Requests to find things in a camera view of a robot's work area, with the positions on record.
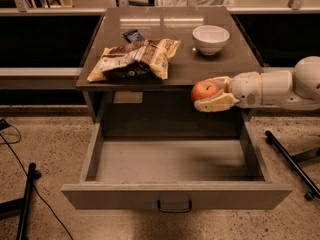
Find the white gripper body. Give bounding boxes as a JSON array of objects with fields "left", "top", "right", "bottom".
[{"left": 228, "top": 72, "right": 262, "bottom": 108}]

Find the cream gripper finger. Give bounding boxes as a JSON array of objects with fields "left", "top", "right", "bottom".
[
  {"left": 194, "top": 93, "right": 238, "bottom": 112},
  {"left": 210, "top": 76, "right": 231, "bottom": 92}
]

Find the red apple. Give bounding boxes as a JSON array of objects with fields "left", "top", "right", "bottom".
[{"left": 191, "top": 80, "right": 219, "bottom": 102}]

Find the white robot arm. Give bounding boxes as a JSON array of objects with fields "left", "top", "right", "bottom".
[{"left": 191, "top": 56, "right": 320, "bottom": 112}]

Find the grey cabinet with top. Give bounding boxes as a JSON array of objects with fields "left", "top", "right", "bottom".
[{"left": 76, "top": 7, "right": 261, "bottom": 138}]

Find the open grey top drawer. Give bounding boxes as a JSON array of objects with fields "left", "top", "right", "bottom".
[{"left": 62, "top": 122, "right": 292, "bottom": 210}]

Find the white ceramic bowl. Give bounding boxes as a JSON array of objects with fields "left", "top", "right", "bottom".
[{"left": 192, "top": 25, "right": 230, "bottom": 56}]

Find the yellow brown chip bag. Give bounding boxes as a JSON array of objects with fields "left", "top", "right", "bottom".
[{"left": 87, "top": 38, "right": 181, "bottom": 82}]

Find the black stand leg right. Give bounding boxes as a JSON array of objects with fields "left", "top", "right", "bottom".
[{"left": 265, "top": 130, "right": 320, "bottom": 201}]

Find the black stand leg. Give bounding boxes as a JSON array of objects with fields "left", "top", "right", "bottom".
[
  {"left": 0, "top": 163, "right": 41, "bottom": 240},
  {"left": 265, "top": 130, "right": 320, "bottom": 201}
]

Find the white label sticker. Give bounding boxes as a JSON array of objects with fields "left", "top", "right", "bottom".
[{"left": 113, "top": 91, "right": 143, "bottom": 104}]

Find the small blue snack packet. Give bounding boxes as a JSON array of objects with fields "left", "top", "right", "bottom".
[{"left": 123, "top": 29, "right": 144, "bottom": 43}]

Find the black stand leg left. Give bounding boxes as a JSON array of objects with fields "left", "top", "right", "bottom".
[{"left": 0, "top": 163, "right": 41, "bottom": 240}]

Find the black drawer handle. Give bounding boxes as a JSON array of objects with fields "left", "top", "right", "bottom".
[{"left": 157, "top": 200, "right": 193, "bottom": 213}]

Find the black floor cable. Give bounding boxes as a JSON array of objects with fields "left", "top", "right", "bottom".
[{"left": 0, "top": 118, "right": 74, "bottom": 240}]

